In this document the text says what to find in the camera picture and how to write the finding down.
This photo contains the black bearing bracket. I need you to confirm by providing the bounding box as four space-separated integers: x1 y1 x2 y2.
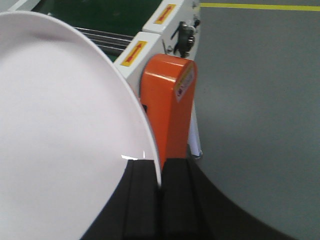
170 19 201 58

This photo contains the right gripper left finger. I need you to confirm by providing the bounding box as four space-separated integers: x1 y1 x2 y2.
82 160 158 240

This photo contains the white outer conveyor rim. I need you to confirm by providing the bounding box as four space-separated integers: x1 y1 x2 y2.
7 0 203 161

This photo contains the orange motor cover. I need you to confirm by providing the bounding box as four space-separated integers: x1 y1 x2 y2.
140 54 198 167

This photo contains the pink plate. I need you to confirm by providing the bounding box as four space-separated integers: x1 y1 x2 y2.
0 11 161 240

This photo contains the steel conveyor rollers right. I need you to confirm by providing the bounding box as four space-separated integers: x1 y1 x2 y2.
74 27 134 56

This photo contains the green conveyor belt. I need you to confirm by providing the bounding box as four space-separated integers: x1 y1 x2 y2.
31 0 165 63

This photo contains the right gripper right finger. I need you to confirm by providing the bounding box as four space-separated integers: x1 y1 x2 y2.
161 158 291 240

